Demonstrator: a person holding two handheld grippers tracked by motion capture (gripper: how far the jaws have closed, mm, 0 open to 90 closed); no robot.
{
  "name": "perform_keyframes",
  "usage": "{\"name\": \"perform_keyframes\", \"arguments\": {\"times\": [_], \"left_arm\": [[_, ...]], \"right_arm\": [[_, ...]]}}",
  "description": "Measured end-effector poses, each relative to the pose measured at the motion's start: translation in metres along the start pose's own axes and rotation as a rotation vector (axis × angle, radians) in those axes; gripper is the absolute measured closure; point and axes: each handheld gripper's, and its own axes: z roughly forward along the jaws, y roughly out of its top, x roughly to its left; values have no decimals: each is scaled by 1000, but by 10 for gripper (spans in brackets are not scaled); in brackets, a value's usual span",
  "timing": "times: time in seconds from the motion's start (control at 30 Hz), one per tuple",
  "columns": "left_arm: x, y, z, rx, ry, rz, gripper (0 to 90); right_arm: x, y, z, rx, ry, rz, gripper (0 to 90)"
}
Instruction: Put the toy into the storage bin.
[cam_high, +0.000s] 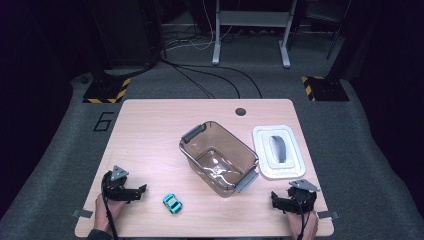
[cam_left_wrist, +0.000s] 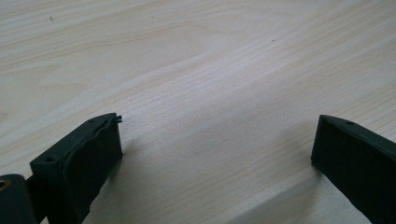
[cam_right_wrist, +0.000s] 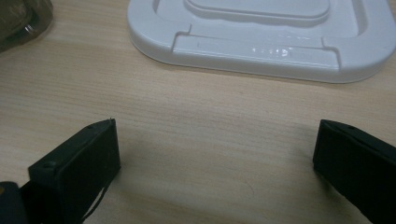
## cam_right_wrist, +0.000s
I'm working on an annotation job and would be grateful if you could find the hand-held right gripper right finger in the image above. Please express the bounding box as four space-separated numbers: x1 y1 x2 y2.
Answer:
312 119 396 224

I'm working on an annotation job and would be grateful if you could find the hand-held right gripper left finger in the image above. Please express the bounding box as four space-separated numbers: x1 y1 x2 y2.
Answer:
19 118 122 224

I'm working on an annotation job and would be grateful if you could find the white container lid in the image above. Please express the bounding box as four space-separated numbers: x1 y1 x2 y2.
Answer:
126 0 396 85

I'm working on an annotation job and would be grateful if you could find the brown translucent storage box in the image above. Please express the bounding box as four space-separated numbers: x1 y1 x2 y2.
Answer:
0 0 54 53

